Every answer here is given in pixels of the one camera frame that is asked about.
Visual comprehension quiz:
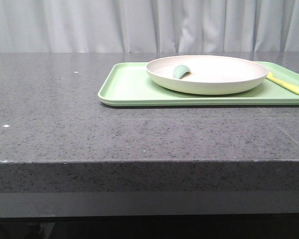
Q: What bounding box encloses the green silicone piece on plate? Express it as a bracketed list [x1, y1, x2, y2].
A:
[173, 65, 191, 79]

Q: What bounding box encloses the white curtain backdrop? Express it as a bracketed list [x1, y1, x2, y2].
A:
[0, 0, 299, 53]

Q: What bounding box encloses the yellow plastic fork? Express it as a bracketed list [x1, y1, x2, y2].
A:
[266, 72, 299, 95]

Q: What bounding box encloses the light green serving tray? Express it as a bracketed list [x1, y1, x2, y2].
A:
[98, 62, 299, 107]

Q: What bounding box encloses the white round plate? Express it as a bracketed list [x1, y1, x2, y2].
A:
[146, 55, 268, 95]

